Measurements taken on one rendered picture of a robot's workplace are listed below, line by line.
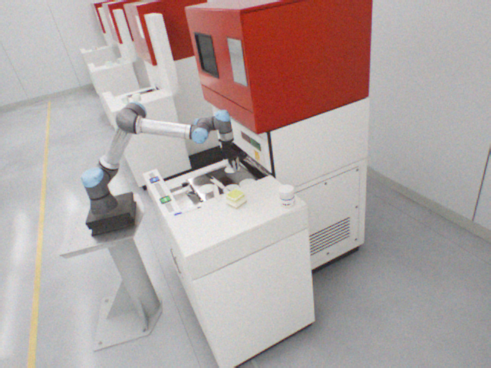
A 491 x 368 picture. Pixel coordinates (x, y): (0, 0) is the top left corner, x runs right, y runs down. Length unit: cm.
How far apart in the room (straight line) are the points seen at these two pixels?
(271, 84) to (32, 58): 831
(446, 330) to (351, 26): 180
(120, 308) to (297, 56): 202
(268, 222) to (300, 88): 71
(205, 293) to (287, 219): 51
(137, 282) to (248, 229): 107
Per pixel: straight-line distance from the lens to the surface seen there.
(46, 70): 972
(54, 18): 960
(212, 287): 168
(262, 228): 161
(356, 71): 207
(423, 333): 245
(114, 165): 212
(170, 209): 184
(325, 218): 236
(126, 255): 228
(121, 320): 274
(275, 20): 173
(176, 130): 174
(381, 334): 240
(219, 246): 155
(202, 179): 214
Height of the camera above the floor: 196
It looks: 31 degrees down
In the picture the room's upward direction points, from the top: 10 degrees counter-clockwise
